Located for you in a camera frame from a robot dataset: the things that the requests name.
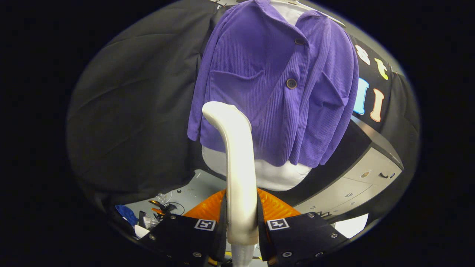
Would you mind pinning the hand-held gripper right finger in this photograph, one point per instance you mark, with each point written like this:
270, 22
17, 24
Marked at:
304, 237

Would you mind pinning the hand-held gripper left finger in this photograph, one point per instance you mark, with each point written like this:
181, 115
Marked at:
182, 241

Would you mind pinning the white shirt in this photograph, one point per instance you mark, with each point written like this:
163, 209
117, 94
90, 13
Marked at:
274, 176

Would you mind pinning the white paper sheet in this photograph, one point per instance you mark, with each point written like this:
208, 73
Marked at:
141, 230

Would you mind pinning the white flat panel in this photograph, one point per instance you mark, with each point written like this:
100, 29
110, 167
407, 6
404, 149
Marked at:
350, 225

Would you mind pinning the grey cabinet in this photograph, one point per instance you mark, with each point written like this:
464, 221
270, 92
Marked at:
341, 189

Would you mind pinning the blue cloth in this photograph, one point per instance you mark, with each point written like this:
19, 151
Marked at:
127, 214

